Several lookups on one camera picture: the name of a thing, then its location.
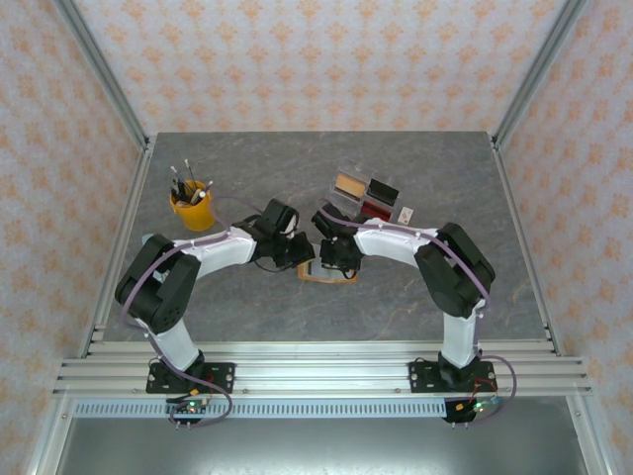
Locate silver credit card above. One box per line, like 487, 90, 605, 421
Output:
307, 260, 347, 281

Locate orange leather card holder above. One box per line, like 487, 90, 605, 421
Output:
297, 260, 358, 285

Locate red pad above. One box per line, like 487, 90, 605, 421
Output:
360, 200, 396, 222

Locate tan pad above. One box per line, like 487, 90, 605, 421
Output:
334, 173, 370, 202

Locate clear acrylic organizer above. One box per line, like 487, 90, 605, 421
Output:
325, 156, 402, 229

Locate black pad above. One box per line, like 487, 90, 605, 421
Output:
366, 177, 401, 207

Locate yellow cup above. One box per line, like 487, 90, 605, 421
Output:
169, 180, 218, 233

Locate small circuit board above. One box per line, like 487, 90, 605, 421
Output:
170, 400, 207, 422
444, 395, 500, 426

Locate grey metal sheet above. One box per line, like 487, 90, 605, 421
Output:
29, 415, 609, 475

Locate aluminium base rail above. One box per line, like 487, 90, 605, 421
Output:
51, 339, 593, 398

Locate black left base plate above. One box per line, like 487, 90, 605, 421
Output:
145, 362, 237, 395

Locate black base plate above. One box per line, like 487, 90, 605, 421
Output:
408, 360, 496, 395
145, 362, 237, 395

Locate aluminium side rail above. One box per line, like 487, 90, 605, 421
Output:
78, 136, 158, 358
489, 133, 565, 358

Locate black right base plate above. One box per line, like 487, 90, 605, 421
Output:
408, 360, 496, 395

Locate slotted grey cable duct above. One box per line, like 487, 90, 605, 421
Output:
73, 401, 449, 420

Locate aluminium corner post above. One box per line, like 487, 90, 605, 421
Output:
51, 0, 150, 149
494, 0, 589, 149

